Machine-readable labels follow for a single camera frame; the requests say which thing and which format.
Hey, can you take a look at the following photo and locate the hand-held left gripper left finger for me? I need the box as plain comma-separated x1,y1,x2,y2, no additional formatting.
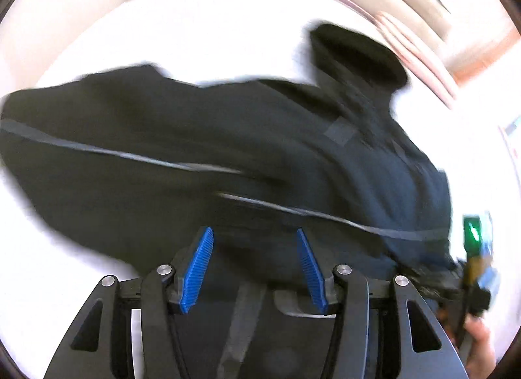
44,227,214,379

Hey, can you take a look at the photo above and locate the pink pillow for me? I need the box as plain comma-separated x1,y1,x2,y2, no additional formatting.
373,12,460,110

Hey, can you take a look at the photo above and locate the white floral bed quilt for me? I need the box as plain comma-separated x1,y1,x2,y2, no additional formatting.
0,0,507,367

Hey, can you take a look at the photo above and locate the black jacket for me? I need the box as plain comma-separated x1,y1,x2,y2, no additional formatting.
0,24,453,379

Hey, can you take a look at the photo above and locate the person's right hand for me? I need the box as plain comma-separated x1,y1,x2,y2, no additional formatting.
464,317,500,379

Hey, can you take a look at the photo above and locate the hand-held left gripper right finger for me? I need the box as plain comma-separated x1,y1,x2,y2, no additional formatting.
296,228,469,379

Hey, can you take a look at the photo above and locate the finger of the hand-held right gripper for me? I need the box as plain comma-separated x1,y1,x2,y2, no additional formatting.
401,262,464,307

